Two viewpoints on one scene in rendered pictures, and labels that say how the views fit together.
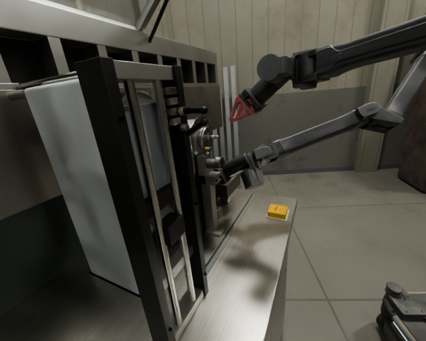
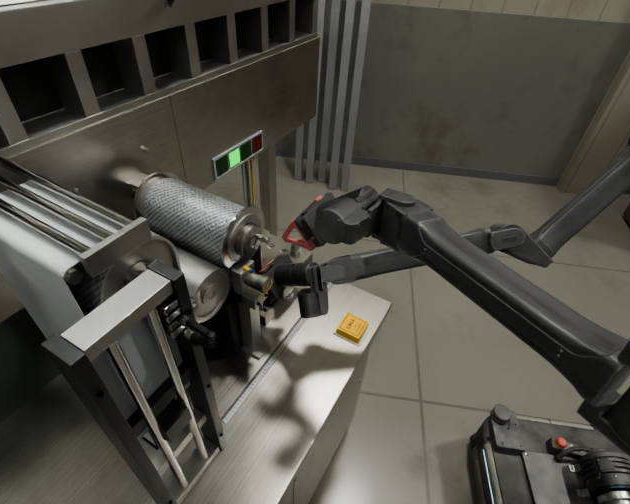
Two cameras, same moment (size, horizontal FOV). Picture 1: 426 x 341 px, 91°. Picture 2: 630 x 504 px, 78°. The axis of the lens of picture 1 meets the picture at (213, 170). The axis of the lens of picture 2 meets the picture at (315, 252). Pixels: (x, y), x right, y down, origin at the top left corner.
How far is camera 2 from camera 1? 0.43 m
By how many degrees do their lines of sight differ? 22
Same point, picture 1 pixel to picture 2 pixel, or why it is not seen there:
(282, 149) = (362, 272)
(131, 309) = not seen: hidden behind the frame
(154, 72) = (142, 311)
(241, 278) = (270, 432)
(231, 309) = (247, 472)
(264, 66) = (325, 223)
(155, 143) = (150, 351)
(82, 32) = (36, 41)
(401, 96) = (570, 219)
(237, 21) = not seen: outside the picture
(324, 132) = not seen: hidden behind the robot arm
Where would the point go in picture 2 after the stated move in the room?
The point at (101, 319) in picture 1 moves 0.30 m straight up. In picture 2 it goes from (98, 462) to (37, 391)
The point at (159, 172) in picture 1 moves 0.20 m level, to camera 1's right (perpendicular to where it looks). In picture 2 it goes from (158, 373) to (289, 380)
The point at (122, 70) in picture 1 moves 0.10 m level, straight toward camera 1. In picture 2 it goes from (99, 347) to (88, 437)
